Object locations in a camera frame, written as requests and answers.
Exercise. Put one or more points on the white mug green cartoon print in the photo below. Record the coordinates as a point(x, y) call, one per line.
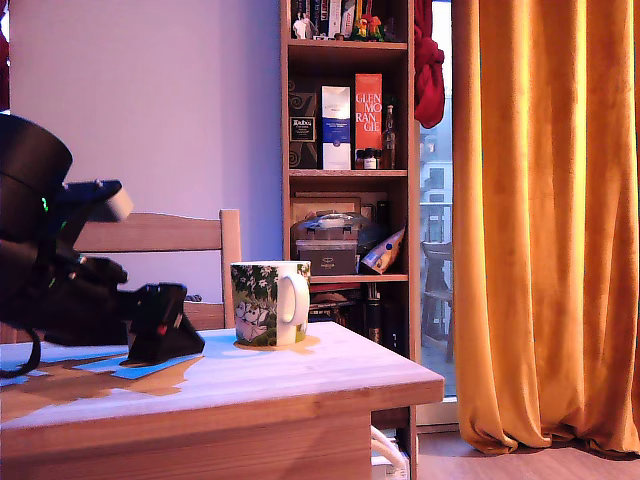
point(256, 300)

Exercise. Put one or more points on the wooden chair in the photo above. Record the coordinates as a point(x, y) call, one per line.
point(165, 232)

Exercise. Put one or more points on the cork coaster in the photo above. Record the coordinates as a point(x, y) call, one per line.
point(311, 344)

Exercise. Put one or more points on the black pen gift box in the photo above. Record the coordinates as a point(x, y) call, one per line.
point(326, 265)

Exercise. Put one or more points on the clear plastic storage box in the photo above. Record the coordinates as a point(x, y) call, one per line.
point(326, 225)

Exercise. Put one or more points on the black tube with gold band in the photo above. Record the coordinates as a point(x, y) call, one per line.
point(374, 320)

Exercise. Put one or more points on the snack bag with blue label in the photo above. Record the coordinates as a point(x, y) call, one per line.
point(381, 255)

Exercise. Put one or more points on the black box with swirls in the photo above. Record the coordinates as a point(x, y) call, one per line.
point(304, 150)

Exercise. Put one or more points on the black bottle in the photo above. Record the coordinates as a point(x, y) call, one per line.
point(383, 212)

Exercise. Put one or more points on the white power strip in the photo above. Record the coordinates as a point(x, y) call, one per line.
point(391, 472)

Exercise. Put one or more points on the small dark bottle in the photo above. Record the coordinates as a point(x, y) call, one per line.
point(360, 161)

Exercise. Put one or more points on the balcony chair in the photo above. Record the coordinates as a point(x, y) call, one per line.
point(436, 300)

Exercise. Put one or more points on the white and blue box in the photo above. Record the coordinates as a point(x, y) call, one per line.
point(336, 130)

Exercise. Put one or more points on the small jar white label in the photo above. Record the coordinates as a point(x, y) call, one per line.
point(370, 161)

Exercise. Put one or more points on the wooden bookshelf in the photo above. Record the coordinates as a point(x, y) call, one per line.
point(414, 200)

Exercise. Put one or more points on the clear glass bottle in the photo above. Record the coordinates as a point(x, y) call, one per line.
point(389, 145)

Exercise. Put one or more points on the red whisky box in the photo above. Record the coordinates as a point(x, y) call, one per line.
point(368, 100)

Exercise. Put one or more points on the white figurine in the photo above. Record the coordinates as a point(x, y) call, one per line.
point(301, 27)

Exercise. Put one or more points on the dark book white lettering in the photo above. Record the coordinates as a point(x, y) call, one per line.
point(316, 12)

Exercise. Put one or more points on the red knotted curtain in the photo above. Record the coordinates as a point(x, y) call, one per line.
point(429, 85)

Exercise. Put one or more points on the colourful parrot figurine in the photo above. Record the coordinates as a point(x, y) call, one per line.
point(369, 27)

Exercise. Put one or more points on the white book red lettering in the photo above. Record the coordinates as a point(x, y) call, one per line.
point(347, 12)

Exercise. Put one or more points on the orange curtain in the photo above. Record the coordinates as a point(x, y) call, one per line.
point(540, 225)

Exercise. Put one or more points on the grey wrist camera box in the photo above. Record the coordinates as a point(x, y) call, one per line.
point(117, 205)

